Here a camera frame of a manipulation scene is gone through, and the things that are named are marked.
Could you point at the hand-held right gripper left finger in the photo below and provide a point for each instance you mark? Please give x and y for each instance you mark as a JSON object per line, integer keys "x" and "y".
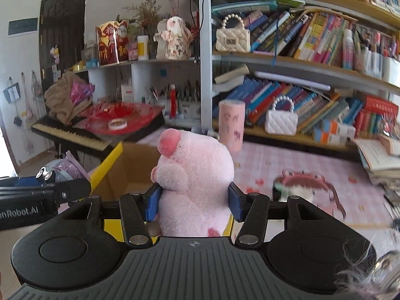
{"x": 152, "y": 204}

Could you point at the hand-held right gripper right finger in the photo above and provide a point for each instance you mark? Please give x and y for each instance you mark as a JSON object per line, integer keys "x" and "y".
{"x": 236, "y": 204}

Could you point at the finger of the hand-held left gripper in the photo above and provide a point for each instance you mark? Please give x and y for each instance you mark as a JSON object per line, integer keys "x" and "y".
{"x": 72, "y": 190}
{"x": 28, "y": 181}

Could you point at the yellow cardboard box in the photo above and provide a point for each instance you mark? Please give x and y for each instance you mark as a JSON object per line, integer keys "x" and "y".
{"x": 134, "y": 172}

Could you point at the pink pig plush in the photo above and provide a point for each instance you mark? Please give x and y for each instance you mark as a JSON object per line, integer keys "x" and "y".
{"x": 193, "y": 175}

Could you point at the purple plastic packet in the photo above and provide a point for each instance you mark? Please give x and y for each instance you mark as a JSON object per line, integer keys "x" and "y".
{"x": 70, "y": 167}

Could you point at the black keyboard stand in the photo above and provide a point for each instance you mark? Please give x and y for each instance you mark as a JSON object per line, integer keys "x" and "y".
{"x": 59, "y": 150}

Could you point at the pink checked tablecloth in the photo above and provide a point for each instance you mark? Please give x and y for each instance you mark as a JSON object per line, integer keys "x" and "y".
{"x": 259, "y": 162}

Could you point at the black electric keyboard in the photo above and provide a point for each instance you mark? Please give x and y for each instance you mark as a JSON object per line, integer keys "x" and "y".
{"x": 68, "y": 132}

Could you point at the pink cylinder container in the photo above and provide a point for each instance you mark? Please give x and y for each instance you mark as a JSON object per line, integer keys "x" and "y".
{"x": 231, "y": 125}

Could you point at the beige cloth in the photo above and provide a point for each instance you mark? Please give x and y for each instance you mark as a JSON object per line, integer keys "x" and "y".
{"x": 61, "y": 100}

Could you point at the white quilted purse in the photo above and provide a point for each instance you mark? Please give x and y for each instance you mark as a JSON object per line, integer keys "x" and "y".
{"x": 281, "y": 122}

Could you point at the pink foil wrapper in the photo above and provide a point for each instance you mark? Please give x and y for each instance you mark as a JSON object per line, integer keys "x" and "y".
{"x": 81, "y": 92}

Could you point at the white desk organizer with pens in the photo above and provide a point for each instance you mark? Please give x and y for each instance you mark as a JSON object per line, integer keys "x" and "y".
{"x": 190, "y": 109}

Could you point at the red tassel doll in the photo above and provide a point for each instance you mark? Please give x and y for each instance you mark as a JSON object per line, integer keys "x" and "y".
{"x": 172, "y": 103}

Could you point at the white box red label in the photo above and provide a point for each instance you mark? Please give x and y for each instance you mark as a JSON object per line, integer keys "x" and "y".
{"x": 127, "y": 95}

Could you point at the orange white carton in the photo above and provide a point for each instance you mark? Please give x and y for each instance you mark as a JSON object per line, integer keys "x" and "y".
{"x": 328, "y": 137}
{"x": 339, "y": 128}

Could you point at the row of blue books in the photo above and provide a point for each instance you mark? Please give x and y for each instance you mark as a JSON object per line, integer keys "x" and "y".
{"x": 312, "y": 106}

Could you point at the beige paperback books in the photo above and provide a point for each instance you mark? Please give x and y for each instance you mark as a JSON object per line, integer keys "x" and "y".
{"x": 231, "y": 75}

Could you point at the small hanging plush charm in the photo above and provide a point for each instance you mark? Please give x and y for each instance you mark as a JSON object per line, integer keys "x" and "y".
{"x": 54, "y": 53}

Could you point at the white wooden bookshelf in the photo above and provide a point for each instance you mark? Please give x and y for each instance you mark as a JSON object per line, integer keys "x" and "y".
{"x": 204, "y": 68}

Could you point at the stack of papers and workbooks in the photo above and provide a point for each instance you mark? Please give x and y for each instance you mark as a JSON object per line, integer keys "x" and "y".
{"x": 375, "y": 162}

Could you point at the small pink box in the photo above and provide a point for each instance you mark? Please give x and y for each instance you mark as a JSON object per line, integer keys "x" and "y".
{"x": 132, "y": 53}

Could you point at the white yellow cup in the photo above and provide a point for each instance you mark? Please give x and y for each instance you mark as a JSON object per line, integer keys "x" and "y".
{"x": 142, "y": 50}

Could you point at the dark wooden door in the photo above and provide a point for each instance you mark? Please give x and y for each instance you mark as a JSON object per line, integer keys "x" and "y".
{"x": 62, "y": 22}

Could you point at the white rabbit doll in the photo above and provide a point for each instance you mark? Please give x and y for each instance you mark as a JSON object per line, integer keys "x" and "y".
{"x": 173, "y": 42}

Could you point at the cream quilted purse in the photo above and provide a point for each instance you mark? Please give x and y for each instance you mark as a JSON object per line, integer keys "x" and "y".
{"x": 232, "y": 40}

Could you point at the red book box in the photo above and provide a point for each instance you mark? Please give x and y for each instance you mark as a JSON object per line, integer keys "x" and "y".
{"x": 379, "y": 107}

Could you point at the row of colourful books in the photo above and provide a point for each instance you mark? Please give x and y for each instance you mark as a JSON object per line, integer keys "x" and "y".
{"x": 315, "y": 37}

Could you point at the dried flowers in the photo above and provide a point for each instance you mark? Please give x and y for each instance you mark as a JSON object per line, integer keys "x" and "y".
{"x": 145, "y": 12}

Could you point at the white holder with markers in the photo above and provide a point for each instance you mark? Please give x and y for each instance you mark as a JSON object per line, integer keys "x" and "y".
{"x": 390, "y": 72}

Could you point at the blue wall sign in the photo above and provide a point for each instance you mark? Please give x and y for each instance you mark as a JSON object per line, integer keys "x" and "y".
{"x": 23, "y": 27}

